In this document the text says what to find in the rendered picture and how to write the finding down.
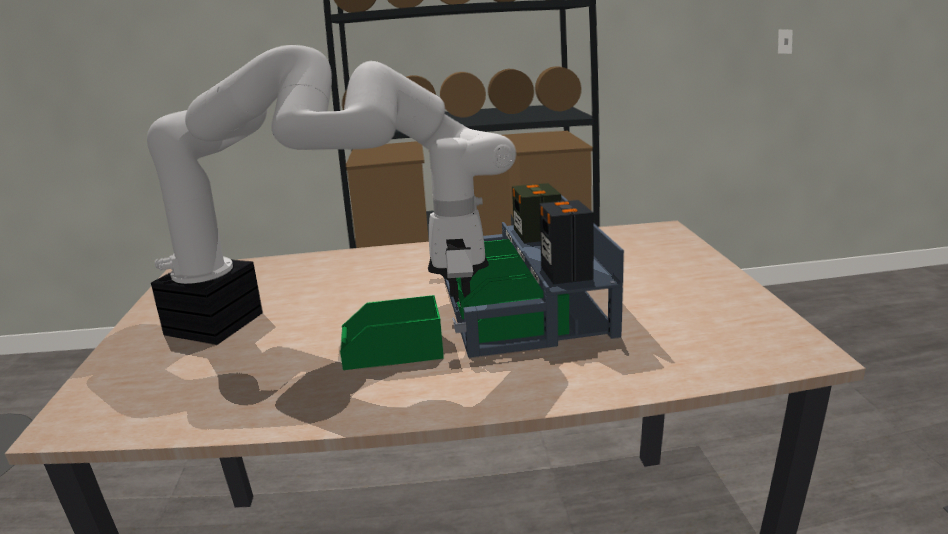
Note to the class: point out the green bin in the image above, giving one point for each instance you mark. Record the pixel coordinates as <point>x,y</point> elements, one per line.
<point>498,269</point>
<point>515,326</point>
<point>499,249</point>
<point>410,331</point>

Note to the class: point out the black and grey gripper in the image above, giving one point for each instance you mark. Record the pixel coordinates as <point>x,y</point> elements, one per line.
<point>466,227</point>

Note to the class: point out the dark grey metal shelf rack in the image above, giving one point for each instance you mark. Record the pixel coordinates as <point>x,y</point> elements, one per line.
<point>608,273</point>

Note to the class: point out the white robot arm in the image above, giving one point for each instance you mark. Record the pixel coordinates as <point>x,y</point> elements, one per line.
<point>376,96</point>

